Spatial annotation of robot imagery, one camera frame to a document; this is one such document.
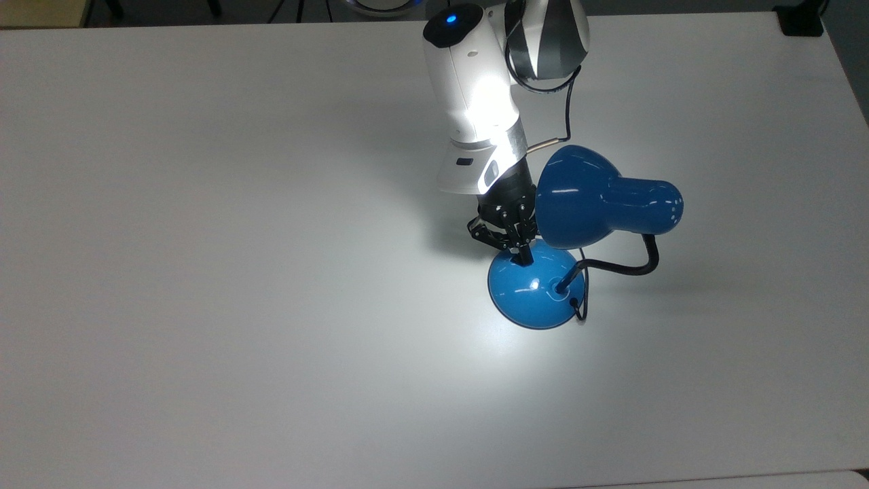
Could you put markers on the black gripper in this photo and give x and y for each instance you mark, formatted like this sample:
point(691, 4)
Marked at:
point(509, 197)

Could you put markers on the blue desk lamp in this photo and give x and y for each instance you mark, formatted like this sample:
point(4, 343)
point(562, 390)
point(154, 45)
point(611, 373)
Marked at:
point(584, 197)

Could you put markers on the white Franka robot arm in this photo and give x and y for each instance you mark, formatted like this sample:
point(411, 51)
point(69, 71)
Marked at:
point(468, 81)

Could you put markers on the black table clamp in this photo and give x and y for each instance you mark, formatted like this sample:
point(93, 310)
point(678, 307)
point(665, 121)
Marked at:
point(801, 24)

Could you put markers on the tan wooden board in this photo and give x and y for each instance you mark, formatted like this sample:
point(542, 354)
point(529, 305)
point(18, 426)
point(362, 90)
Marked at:
point(41, 12)

